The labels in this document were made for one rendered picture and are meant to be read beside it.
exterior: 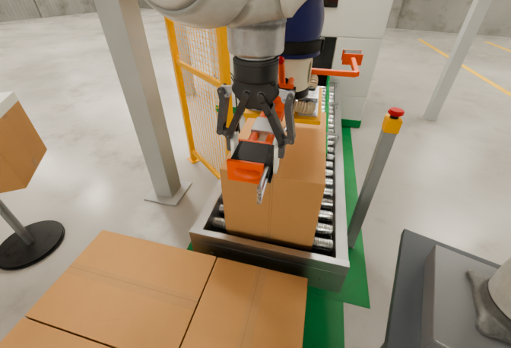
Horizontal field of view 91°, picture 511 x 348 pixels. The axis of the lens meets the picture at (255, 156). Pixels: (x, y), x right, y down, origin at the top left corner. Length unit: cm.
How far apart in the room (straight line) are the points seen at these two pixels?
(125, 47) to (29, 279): 156
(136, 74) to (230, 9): 157
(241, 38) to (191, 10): 20
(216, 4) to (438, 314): 86
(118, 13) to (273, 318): 163
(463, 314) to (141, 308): 102
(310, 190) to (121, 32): 134
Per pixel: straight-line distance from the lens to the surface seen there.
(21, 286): 226
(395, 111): 135
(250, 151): 51
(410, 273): 105
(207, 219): 127
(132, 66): 175
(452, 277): 99
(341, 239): 124
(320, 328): 168
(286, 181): 94
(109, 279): 128
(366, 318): 177
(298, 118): 94
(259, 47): 39
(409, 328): 95
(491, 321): 94
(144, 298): 119
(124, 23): 170
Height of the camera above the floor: 155
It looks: 36 degrees down
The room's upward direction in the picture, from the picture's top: straight up
